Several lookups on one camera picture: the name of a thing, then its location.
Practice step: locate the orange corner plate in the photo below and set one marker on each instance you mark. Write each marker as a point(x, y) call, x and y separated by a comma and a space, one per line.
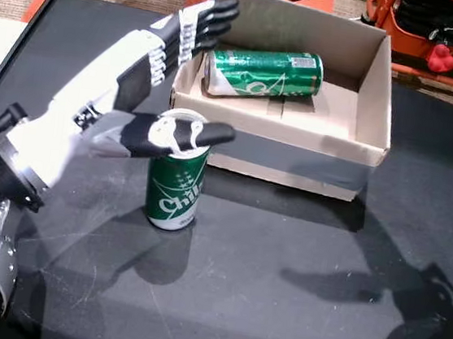
point(35, 8)

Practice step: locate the green Chilsung cider can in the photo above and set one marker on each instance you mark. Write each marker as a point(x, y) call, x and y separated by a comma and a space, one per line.
point(262, 71)
point(172, 196)

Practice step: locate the cardboard box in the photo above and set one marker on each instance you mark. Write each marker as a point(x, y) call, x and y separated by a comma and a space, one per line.
point(295, 144)

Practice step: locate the orange metal cart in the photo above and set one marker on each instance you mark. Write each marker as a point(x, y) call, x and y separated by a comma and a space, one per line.
point(413, 41)

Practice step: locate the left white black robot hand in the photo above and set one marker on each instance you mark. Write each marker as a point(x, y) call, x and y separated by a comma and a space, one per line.
point(98, 77)

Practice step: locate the red rubber toy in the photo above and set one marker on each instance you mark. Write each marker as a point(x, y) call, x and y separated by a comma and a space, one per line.
point(441, 59)

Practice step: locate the black bag in cart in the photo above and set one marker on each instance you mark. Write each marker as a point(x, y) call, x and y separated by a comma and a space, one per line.
point(432, 13)

